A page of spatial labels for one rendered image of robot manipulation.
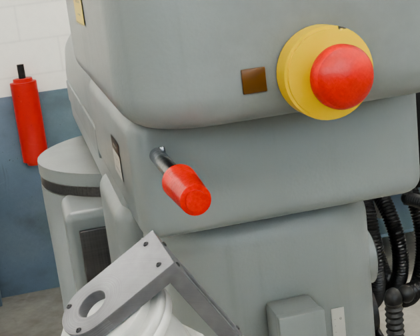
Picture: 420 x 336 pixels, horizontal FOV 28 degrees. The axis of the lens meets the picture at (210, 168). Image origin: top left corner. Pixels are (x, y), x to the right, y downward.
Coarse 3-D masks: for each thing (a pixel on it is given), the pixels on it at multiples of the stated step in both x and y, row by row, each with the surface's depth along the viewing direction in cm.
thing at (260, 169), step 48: (96, 96) 85; (144, 144) 63; (192, 144) 64; (240, 144) 65; (288, 144) 65; (336, 144) 66; (384, 144) 67; (144, 192) 64; (240, 192) 65; (288, 192) 66; (336, 192) 67; (384, 192) 69
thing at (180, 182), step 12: (156, 156) 61; (168, 156) 60; (168, 168) 57; (180, 168) 54; (168, 180) 53; (180, 180) 52; (192, 180) 51; (168, 192) 53; (180, 192) 50; (192, 192) 50; (204, 192) 50; (180, 204) 50; (192, 204) 50; (204, 204) 50
